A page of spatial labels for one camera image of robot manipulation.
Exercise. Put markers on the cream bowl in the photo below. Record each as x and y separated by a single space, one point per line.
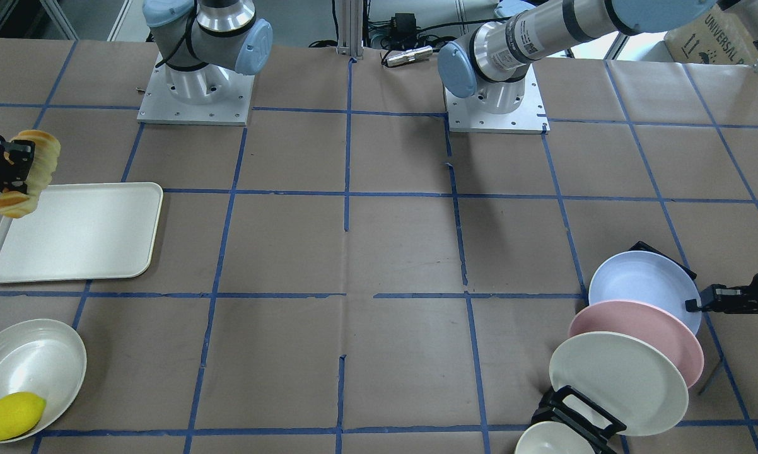
552 437

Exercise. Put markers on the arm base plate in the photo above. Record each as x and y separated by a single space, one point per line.
208 96
500 108

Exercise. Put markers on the pink plate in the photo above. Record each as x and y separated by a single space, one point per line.
650 324

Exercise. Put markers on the striped orange bread loaf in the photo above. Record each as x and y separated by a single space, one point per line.
46 150

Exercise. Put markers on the cardboard box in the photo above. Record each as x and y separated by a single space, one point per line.
721 36

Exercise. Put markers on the black dish rack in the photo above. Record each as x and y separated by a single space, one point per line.
566 405

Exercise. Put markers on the cream round plate with lemon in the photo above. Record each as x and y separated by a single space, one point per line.
46 358

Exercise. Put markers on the light blue plate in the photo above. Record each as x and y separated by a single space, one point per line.
649 278

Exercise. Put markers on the aluminium frame post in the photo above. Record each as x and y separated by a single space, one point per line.
351 22

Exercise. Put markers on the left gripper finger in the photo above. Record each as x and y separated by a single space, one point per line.
694 306

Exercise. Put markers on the cream plate in rack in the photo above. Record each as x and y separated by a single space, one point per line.
627 377

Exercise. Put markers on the yellow lemon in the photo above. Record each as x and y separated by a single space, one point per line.
19 413

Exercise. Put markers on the silver metal cylinder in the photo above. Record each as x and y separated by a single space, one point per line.
410 56

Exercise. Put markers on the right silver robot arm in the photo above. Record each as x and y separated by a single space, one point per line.
210 52

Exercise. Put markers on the black power adapter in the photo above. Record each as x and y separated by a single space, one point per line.
403 25

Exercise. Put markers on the cream rectangular tray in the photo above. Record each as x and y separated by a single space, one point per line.
83 231

